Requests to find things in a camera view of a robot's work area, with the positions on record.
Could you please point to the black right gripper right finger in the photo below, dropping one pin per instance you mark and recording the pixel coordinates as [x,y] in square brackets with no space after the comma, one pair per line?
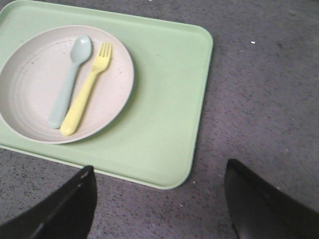
[259,210]

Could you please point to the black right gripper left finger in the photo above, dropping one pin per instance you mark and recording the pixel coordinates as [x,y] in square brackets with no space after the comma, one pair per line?
[66,214]

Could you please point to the cream speckled round plate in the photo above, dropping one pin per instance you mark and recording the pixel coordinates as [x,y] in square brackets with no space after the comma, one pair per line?
[33,76]

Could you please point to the yellow plastic fork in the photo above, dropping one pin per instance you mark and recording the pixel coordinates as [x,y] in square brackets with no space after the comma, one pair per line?
[77,109]

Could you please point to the light green plastic tray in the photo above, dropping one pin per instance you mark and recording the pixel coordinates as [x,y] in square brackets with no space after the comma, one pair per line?
[152,140]

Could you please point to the pale blue plastic spoon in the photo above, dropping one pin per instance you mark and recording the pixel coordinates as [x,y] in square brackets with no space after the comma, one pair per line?
[79,54]

